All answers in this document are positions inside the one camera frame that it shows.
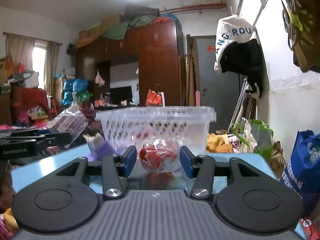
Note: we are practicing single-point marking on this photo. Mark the yellow orange blanket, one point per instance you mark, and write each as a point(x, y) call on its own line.
point(218, 143)

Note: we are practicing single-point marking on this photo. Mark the blue plastic bags stack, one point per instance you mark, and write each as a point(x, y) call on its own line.
point(71, 91)

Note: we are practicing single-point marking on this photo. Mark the clear plastic laundry basket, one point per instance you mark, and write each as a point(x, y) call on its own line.
point(132, 126)

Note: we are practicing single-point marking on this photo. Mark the grey metal door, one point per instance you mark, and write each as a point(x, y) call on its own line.
point(220, 91)

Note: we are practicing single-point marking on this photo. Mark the black television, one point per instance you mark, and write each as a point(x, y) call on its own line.
point(119, 94)

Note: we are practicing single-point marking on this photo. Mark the green and white bag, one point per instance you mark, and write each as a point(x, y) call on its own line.
point(255, 136)

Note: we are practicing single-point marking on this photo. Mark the blue shopping bag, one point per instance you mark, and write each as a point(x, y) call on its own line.
point(301, 174)

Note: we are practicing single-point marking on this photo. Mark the white tote bag blue letters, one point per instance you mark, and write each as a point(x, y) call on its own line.
point(231, 29)

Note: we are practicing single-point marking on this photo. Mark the red white plastic bag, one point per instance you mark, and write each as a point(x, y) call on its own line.
point(155, 98)

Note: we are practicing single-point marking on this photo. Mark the dark red wooden wardrobe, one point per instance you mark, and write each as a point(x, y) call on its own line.
point(158, 50)

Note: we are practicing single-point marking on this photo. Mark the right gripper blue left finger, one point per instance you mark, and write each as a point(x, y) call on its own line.
point(127, 161)

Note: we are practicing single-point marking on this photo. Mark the purple tissue box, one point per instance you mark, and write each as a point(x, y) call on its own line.
point(98, 147)

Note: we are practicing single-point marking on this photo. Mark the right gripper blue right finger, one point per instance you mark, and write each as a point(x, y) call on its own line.
point(188, 162)

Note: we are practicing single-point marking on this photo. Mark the beige window curtain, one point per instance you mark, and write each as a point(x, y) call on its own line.
point(18, 49)

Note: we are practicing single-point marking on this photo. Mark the red snack bag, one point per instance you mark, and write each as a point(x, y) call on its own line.
point(159, 155)

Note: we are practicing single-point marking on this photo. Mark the black hanging garment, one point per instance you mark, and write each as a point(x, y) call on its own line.
point(245, 59)

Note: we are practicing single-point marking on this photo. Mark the green cloth on wardrobe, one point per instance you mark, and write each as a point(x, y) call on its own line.
point(118, 32)

